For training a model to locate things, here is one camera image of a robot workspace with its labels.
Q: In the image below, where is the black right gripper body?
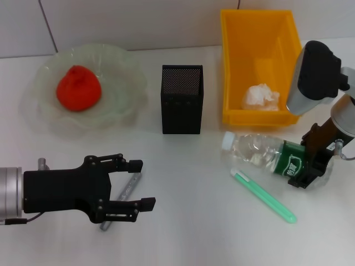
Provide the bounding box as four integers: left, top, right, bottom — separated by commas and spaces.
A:
300, 116, 342, 167

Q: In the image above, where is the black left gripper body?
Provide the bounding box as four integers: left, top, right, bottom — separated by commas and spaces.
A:
23, 155, 114, 224

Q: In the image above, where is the clear green-label water bottle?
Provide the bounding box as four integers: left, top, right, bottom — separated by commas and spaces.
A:
220, 131, 334, 191

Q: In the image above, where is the white paper ball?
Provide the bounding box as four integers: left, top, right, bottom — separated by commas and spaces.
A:
240, 83, 281, 112

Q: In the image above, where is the orange fruit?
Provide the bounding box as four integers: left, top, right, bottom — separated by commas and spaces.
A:
55, 64, 103, 112

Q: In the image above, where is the silver grey pen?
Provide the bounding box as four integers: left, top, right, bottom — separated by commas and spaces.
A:
99, 172, 143, 232

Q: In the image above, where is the pale green glass fruit plate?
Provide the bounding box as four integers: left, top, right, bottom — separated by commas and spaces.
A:
19, 43, 149, 137

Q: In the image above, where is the black mesh pen holder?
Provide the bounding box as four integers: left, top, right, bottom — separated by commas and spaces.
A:
160, 64, 204, 135

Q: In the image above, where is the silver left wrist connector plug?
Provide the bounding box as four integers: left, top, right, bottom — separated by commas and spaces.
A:
37, 157, 51, 171

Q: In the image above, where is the green toothbrush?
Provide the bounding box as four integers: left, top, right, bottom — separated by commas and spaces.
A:
230, 166, 297, 224

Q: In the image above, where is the yellow plastic bin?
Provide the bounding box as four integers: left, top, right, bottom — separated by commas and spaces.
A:
220, 9, 311, 127

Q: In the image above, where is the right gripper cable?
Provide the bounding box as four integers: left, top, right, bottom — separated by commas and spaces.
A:
333, 139, 355, 162

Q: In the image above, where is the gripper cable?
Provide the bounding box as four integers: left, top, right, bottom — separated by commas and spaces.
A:
0, 211, 44, 226
333, 139, 355, 162

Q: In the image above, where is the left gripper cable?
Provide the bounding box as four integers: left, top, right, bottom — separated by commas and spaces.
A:
0, 211, 44, 226

